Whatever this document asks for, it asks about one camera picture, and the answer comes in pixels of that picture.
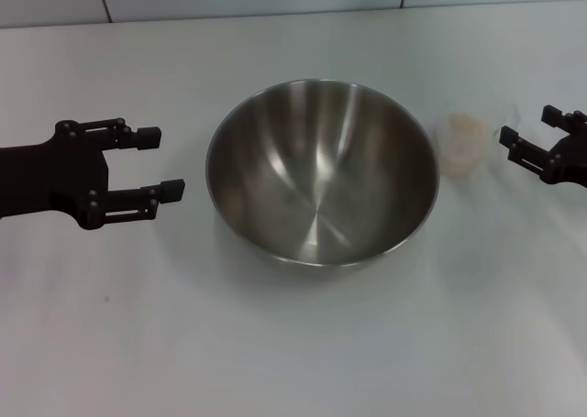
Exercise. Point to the clear plastic measuring cup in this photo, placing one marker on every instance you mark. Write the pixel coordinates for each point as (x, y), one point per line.
(458, 165)

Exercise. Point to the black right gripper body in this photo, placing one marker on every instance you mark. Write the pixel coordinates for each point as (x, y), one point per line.
(575, 160)

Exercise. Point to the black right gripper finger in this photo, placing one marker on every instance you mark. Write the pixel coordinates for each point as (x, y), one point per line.
(559, 117)
(527, 153)

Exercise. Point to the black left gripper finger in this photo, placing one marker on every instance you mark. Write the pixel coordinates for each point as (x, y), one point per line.
(149, 137)
(172, 190)

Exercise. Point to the stainless steel mixing bowl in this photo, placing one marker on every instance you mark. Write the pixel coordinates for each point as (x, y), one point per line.
(321, 178)

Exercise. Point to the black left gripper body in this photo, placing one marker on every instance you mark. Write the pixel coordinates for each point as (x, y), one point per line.
(50, 178)

